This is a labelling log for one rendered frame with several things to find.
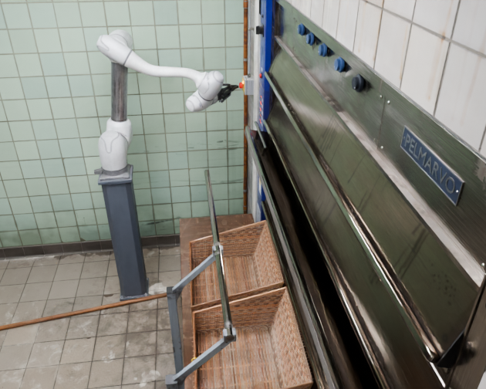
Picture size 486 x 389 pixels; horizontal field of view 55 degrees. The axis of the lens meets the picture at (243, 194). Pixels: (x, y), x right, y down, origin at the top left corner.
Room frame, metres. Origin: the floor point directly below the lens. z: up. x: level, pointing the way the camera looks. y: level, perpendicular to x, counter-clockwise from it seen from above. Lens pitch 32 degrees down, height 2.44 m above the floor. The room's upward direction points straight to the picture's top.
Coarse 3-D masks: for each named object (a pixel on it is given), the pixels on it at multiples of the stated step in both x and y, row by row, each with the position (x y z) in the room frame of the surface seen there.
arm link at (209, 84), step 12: (132, 60) 2.60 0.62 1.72; (144, 72) 2.61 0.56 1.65; (156, 72) 2.61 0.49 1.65; (168, 72) 2.59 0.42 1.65; (180, 72) 2.58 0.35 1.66; (192, 72) 2.58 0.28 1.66; (204, 72) 2.60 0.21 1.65; (216, 72) 2.56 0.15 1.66; (204, 84) 2.54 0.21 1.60; (216, 84) 2.53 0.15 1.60; (204, 96) 2.57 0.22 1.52
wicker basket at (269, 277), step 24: (240, 240) 2.27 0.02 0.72; (264, 240) 2.20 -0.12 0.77; (192, 264) 2.21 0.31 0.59; (240, 264) 2.20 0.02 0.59; (264, 264) 2.07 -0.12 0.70; (192, 288) 1.84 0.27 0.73; (216, 288) 2.00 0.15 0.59; (240, 288) 2.00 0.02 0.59; (264, 288) 1.75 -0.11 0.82; (192, 312) 1.70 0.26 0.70
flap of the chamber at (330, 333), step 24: (288, 192) 1.71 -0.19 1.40; (288, 216) 1.51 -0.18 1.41; (312, 240) 1.37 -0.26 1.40; (312, 264) 1.23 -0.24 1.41; (312, 288) 1.11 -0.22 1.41; (336, 312) 1.01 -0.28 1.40; (312, 336) 0.92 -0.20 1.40; (336, 336) 0.91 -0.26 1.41; (336, 360) 0.83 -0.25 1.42; (360, 360) 0.84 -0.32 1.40; (360, 384) 0.76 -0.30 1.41
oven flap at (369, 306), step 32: (288, 128) 2.02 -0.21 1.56; (288, 160) 1.86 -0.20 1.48; (320, 192) 1.46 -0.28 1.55; (320, 224) 1.35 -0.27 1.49; (352, 256) 1.10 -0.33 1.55; (352, 288) 1.02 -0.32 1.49; (384, 288) 0.92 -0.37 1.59; (352, 320) 0.92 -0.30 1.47; (384, 320) 0.85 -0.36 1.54; (384, 352) 0.79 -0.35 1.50; (416, 352) 0.72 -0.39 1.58; (384, 384) 0.71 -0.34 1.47; (416, 384) 0.66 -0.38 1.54
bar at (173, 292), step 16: (208, 176) 2.26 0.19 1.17; (208, 192) 2.08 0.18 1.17; (192, 272) 1.60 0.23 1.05; (176, 288) 1.59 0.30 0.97; (224, 288) 1.36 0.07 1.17; (176, 304) 1.58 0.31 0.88; (224, 304) 1.28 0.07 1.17; (176, 320) 1.57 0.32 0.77; (224, 320) 1.20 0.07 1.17; (176, 336) 1.57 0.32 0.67; (224, 336) 1.13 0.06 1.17; (176, 352) 1.57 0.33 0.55; (208, 352) 1.13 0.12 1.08; (176, 368) 1.57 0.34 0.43; (192, 368) 1.12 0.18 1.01; (176, 384) 1.10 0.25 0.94
